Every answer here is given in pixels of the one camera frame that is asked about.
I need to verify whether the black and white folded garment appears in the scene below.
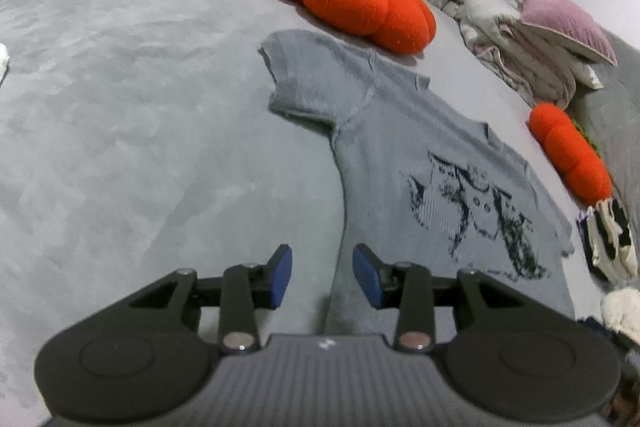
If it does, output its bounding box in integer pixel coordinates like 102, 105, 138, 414
577, 197, 640, 283

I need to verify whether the grey quilted blanket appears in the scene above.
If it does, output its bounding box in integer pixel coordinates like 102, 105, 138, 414
565, 27, 640, 258

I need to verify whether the small orange pumpkin cushion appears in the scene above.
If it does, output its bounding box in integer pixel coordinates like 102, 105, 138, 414
528, 103, 613, 206

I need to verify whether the folded white quilt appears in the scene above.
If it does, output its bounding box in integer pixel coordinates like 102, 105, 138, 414
442, 0, 603, 110

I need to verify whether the grey knit sweater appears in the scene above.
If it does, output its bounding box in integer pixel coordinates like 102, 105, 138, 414
259, 29, 576, 338

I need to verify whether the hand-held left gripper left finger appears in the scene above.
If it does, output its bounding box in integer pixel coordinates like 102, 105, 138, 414
129, 244, 293, 353

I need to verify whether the grey bed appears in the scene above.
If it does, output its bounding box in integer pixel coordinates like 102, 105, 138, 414
0, 0, 640, 427

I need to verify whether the purple pillow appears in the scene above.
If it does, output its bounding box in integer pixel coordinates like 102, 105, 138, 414
520, 0, 618, 66

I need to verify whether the white fluffy cloth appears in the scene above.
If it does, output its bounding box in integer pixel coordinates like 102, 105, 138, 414
600, 288, 640, 348

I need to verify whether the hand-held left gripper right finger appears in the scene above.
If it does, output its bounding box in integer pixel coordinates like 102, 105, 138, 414
352, 243, 516, 353

